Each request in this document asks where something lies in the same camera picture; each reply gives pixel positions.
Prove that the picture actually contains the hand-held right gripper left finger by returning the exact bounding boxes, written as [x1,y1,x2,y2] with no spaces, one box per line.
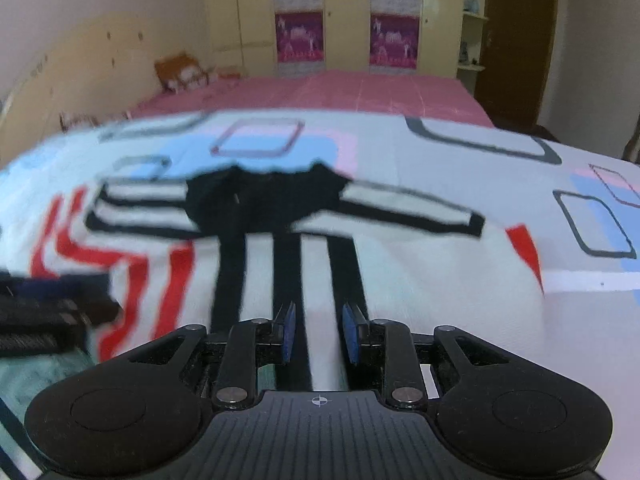
[112,302,297,411]

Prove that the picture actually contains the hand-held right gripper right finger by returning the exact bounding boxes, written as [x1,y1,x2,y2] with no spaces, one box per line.
[342,302,526,409]

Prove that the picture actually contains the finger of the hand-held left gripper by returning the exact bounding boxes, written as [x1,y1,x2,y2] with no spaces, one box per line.
[0,297,122,358]
[0,274,113,306]

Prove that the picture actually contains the black white red striped shirt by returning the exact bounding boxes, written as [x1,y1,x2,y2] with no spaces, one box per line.
[27,162,546,395]

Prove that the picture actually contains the printed blanket with squares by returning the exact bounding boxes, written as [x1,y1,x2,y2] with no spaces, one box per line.
[0,110,640,480]

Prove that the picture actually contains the small patterned pillow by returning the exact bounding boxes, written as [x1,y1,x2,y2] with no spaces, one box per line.
[60,111,133,132]

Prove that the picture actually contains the cream bed headboard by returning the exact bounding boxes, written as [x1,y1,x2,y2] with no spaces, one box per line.
[0,12,166,161]

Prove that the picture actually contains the pink bed sheet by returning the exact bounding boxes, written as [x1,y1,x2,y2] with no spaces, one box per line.
[127,70,496,128]

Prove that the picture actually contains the orange patterned pillow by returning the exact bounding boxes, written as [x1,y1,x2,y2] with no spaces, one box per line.
[154,51,217,93]

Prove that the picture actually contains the cream wardrobe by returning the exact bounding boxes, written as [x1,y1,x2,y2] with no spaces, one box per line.
[202,0,468,81]

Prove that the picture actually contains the cream open shelf unit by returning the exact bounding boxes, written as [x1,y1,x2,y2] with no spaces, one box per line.
[456,0,492,96]

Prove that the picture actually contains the brown wooden door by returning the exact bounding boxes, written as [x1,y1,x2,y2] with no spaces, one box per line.
[475,0,559,130]

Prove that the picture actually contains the purple wall poster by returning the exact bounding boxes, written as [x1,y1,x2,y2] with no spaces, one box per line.
[370,14,420,68]
[275,12,326,64]

